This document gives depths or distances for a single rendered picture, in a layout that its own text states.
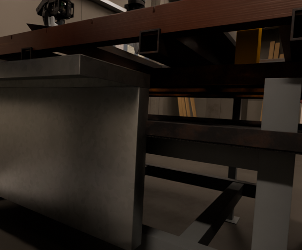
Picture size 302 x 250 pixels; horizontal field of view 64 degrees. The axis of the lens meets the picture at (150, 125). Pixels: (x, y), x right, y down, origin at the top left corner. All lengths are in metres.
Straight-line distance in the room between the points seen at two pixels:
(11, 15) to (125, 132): 3.57
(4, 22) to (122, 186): 3.55
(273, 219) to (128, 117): 0.34
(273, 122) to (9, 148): 0.73
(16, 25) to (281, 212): 3.81
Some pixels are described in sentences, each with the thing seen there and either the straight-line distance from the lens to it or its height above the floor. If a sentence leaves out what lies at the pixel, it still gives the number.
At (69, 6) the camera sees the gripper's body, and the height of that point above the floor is 0.98.
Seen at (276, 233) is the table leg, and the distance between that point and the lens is 0.55.
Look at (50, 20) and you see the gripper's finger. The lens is 1.06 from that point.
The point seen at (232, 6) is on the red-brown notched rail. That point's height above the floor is 0.80.
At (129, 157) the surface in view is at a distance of 0.52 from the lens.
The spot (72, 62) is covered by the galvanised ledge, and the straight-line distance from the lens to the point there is 0.39.
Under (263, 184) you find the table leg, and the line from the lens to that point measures 0.52.
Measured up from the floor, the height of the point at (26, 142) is 0.49.
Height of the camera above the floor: 0.60
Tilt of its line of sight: 3 degrees down
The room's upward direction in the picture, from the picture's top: 3 degrees clockwise
